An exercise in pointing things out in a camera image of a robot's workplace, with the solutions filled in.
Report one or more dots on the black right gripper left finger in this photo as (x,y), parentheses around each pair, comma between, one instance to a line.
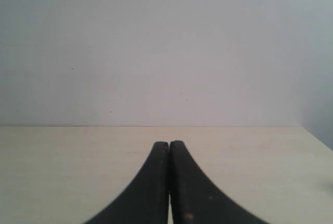
(146,198)

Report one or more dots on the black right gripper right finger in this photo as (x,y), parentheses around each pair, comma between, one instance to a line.
(195,198)

